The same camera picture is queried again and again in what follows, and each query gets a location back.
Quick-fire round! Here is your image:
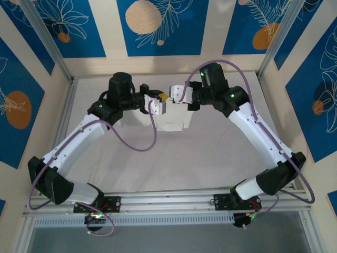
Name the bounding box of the teal white paper box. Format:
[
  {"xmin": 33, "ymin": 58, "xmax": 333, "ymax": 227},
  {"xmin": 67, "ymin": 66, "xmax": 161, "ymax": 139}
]
[{"xmin": 156, "ymin": 98, "xmax": 195, "ymax": 132}]

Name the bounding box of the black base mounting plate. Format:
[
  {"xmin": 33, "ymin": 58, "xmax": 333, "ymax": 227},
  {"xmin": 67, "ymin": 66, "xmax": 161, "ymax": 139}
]
[
  {"xmin": 213, "ymin": 193, "xmax": 262, "ymax": 211},
  {"xmin": 73, "ymin": 196, "xmax": 122, "ymax": 213}
]

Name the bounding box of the black base electronics housing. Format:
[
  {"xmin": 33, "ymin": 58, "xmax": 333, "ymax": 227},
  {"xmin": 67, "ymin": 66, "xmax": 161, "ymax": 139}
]
[
  {"xmin": 84, "ymin": 212, "xmax": 107, "ymax": 232},
  {"xmin": 233, "ymin": 212, "xmax": 261, "ymax": 229}
]

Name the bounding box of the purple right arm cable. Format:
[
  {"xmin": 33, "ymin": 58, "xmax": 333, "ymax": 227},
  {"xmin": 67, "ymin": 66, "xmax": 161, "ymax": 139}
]
[{"xmin": 179, "ymin": 60, "xmax": 316, "ymax": 230}]

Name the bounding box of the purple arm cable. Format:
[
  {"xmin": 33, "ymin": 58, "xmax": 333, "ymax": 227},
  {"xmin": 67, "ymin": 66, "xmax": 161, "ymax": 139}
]
[
  {"xmin": 179, "ymin": 60, "xmax": 316, "ymax": 230},
  {"xmin": 27, "ymin": 101, "xmax": 158, "ymax": 236}
]

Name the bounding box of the aluminium table edge rail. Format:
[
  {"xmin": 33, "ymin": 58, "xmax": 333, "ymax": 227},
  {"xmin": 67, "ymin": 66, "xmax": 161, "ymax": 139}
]
[
  {"xmin": 37, "ymin": 77, "xmax": 79, "ymax": 196},
  {"xmin": 256, "ymin": 71, "xmax": 297, "ymax": 190}
]

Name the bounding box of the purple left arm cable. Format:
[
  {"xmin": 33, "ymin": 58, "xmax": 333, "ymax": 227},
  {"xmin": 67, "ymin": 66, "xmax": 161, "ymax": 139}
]
[{"xmin": 27, "ymin": 101, "xmax": 158, "ymax": 236}]

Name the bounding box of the aluminium corner post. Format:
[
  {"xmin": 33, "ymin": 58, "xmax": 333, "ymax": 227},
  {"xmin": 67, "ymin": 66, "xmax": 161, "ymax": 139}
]
[
  {"xmin": 18, "ymin": 0, "xmax": 76, "ymax": 83},
  {"xmin": 256, "ymin": 0, "xmax": 310, "ymax": 81}
]

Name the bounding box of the long aluminium frame beam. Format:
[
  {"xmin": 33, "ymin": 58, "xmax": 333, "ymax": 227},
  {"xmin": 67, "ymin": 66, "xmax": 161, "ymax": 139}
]
[{"xmin": 22, "ymin": 183, "xmax": 313, "ymax": 218}]

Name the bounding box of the grey slotted cable duct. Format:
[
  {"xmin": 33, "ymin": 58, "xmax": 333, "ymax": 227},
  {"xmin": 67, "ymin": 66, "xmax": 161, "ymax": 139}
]
[{"xmin": 33, "ymin": 213, "xmax": 235, "ymax": 228}]

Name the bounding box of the aluminium frame strut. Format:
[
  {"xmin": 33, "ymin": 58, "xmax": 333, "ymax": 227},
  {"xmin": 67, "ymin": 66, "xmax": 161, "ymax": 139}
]
[
  {"xmin": 299, "ymin": 210, "xmax": 321, "ymax": 253},
  {"xmin": 14, "ymin": 216, "xmax": 36, "ymax": 253}
]

